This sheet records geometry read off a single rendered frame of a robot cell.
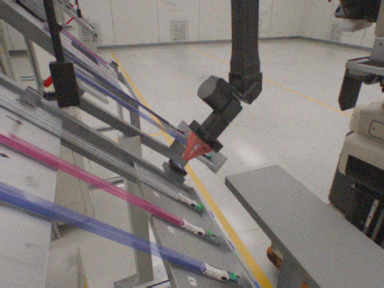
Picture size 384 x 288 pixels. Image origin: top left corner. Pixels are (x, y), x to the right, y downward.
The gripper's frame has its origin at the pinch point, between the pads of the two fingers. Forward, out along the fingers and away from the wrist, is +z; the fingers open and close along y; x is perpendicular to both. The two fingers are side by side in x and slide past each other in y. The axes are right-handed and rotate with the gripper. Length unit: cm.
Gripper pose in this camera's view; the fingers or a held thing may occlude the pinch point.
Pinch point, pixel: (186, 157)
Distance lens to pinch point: 74.7
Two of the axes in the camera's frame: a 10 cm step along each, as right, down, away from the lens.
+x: 6.8, 4.8, 5.6
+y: 3.5, 4.5, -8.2
